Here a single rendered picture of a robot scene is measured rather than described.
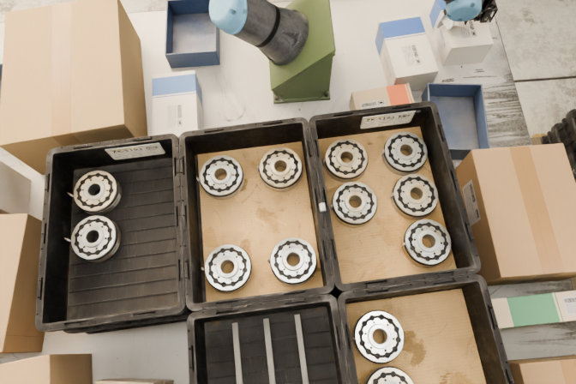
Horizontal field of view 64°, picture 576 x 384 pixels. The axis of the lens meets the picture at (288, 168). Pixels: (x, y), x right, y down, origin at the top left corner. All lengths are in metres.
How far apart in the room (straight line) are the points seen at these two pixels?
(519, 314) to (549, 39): 1.72
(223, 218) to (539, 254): 0.71
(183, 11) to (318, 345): 1.06
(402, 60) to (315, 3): 0.29
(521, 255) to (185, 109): 0.89
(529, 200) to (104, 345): 1.06
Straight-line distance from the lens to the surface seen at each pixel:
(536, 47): 2.58
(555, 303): 1.20
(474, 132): 1.39
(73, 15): 1.42
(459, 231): 1.07
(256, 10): 1.18
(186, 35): 1.53
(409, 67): 1.34
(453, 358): 1.10
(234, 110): 1.36
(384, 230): 1.10
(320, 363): 1.05
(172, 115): 1.28
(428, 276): 1.00
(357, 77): 1.41
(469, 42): 1.44
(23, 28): 1.45
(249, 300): 0.96
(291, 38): 1.24
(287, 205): 1.10
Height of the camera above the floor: 1.88
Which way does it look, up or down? 68 degrees down
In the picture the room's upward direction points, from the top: 4 degrees counter-clockwise
